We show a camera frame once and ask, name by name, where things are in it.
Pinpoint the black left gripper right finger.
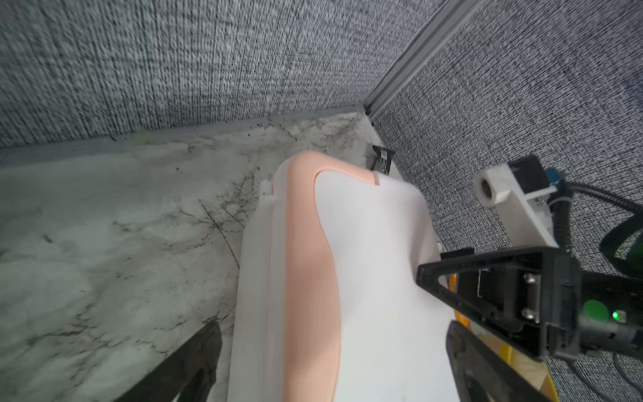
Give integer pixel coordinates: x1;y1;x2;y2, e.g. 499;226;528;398
445;321;547;401

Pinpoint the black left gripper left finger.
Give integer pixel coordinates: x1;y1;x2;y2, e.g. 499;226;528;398
117;321;223;401

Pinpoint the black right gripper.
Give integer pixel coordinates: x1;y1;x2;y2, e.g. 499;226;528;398
416;247;642;361

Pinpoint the white pink medicine chest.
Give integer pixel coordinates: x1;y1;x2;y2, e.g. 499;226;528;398
228;151;458;401

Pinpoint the black foil sachet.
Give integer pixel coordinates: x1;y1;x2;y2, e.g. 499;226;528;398
370;145;395;175

